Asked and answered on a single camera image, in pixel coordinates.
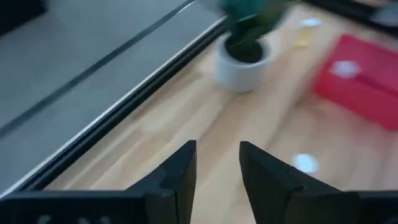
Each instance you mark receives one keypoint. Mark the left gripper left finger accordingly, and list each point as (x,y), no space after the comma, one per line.
(168,202)

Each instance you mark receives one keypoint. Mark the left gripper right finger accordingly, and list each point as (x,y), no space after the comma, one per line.
(280,202)

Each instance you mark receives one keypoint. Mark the orange bottle with white cap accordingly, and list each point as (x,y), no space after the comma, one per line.
(305,163)

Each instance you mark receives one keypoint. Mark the large white opaque bottle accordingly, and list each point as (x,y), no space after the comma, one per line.
(345,69)

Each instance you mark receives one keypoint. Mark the yellow bottle with yellow pills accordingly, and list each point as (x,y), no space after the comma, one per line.
(306,37)

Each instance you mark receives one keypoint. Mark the pink plastic bin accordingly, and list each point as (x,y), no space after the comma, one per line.
(367,99)

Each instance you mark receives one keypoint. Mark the green plant in white pot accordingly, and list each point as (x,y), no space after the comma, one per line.
(239,77)

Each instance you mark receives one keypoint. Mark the black table frame rail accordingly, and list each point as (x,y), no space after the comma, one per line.
(124,110)

